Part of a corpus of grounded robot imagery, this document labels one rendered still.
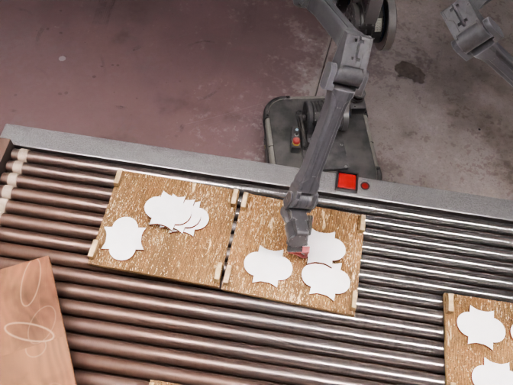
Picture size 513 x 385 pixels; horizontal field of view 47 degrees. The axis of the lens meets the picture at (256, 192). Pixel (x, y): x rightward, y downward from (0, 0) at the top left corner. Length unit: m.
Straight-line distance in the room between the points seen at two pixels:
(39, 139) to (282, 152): 1.24
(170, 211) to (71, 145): 0.46
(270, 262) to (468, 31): 0.87
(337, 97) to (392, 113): 1.99
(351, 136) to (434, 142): 0.60
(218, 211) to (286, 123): 1.20
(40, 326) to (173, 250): 0.45
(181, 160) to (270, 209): 0.36
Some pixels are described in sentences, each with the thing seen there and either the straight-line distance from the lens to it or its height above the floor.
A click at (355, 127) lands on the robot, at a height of 0.24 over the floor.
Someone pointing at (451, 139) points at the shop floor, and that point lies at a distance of 3.53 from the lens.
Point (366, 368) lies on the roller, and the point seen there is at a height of 0.92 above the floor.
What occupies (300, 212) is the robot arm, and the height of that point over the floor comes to 1.15.
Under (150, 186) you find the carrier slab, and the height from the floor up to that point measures 0.94.
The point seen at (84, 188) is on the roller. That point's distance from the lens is 2.06.
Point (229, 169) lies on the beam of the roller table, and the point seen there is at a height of 0.91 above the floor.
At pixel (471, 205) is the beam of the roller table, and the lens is 2.17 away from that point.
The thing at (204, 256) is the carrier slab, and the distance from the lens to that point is 1.87.
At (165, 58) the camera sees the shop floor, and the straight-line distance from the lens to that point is 3.66.
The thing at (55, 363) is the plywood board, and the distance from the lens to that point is 1.70.
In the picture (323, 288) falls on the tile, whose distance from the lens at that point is 1.85.
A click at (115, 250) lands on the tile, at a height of 0.95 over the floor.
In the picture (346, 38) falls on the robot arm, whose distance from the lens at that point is 1.53.
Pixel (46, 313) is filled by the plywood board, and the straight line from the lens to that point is 1.76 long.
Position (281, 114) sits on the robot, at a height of 0.24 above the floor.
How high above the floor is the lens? 2.63
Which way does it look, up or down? 59 degrees down
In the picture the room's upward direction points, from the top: 7 degrees clockwise
